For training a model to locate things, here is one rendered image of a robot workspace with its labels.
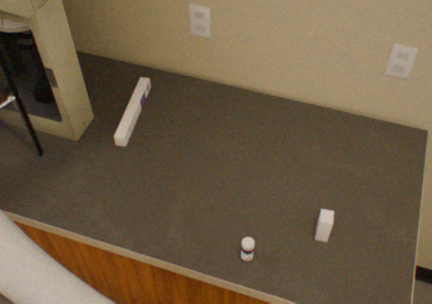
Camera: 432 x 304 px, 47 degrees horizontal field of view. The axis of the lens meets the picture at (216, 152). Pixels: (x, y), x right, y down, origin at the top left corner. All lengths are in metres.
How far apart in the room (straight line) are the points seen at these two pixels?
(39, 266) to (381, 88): 1.15
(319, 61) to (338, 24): 0.15
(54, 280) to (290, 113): 1.01
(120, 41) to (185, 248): 0.85
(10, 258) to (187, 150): 0.75
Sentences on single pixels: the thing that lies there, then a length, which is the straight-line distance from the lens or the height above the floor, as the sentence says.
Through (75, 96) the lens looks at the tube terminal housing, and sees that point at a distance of 1.56.
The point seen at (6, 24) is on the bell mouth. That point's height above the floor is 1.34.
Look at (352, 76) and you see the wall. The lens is 1.65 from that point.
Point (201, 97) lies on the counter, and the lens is 1.71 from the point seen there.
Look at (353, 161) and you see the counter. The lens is 1.57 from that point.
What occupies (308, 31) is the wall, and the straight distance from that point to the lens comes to 1.58.
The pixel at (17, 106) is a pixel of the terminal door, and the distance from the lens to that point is 1.41.
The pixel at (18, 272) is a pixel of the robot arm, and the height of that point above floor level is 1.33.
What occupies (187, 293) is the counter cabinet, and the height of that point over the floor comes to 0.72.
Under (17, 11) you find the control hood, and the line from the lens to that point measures 1.28.
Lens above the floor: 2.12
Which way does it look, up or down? 50 degrees down
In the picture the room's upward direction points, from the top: 1 degrees counter-clockwise
